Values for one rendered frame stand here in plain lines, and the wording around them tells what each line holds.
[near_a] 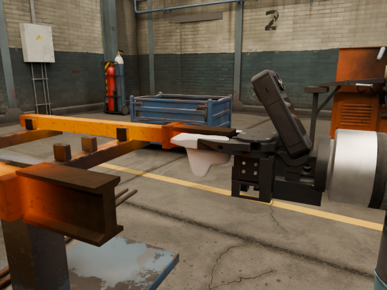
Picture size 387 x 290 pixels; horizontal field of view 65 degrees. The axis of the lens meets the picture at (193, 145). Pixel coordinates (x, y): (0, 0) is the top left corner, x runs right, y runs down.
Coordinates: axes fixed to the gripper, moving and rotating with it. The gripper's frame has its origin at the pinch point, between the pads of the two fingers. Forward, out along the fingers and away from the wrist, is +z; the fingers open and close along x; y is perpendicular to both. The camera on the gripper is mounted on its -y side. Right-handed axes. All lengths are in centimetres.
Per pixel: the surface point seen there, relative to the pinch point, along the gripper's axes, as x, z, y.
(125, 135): -2.7, 8.9, 0.6
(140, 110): 290, 211, 43
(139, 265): 0.9, 10.2, 26.4
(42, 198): -25.1, -0.1, 0.4
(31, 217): -25.5, 0.9, 2.0
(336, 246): 147, -29, 96
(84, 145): -10.1, 10.2, 0.6
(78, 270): -5.1, 19.5, 26.4
